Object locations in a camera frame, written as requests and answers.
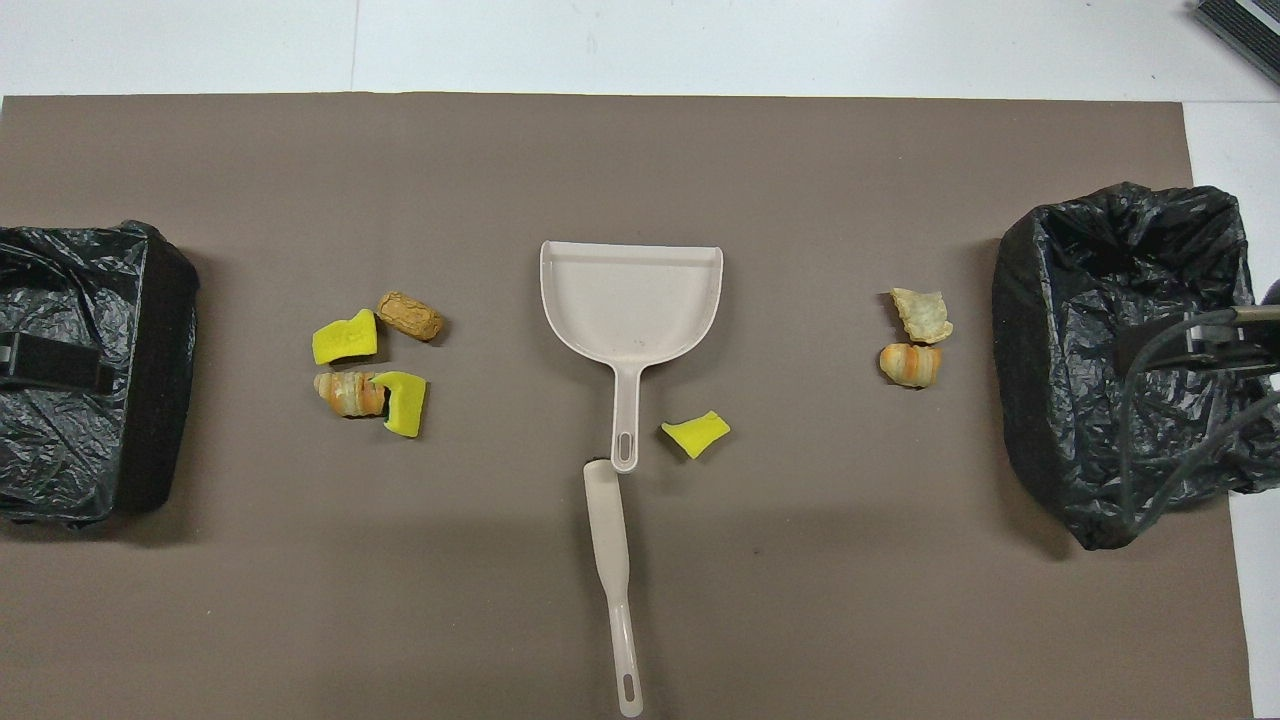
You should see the small yellow sponge piece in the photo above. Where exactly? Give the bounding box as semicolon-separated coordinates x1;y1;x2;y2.
661;410;731;460

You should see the beige plastic dustpan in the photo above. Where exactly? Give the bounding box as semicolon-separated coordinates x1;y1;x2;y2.
540;240;724;473

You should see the brown table mat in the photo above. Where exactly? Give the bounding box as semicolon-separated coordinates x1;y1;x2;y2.
0;93;1256;720

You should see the croissant pastry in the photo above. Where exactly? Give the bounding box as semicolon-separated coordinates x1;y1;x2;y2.
313;370;386;419
879;342;943;389

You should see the pale torn bread piece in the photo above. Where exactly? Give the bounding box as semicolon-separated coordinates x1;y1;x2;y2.
890;288;954;345

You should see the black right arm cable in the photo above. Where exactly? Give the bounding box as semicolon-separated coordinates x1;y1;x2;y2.
1118;310;1280;531

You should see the black bag-lined trash bin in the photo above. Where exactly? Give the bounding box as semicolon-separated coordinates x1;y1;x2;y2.
0;220;201;529
992;182;1280;551

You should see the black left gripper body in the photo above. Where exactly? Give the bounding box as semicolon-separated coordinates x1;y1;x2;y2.
0;333;116;393

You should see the dark ribbed device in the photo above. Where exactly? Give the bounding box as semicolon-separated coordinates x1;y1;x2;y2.
1195;0;1280;59

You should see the brown bread roll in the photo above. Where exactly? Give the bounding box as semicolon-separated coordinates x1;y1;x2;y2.
376;290;444;342

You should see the yellow sponge with green backing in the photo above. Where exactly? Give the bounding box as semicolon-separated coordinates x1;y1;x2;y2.
370;371;429;439

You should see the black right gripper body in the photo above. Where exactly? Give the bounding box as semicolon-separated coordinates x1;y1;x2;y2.
1115;305;1280;379

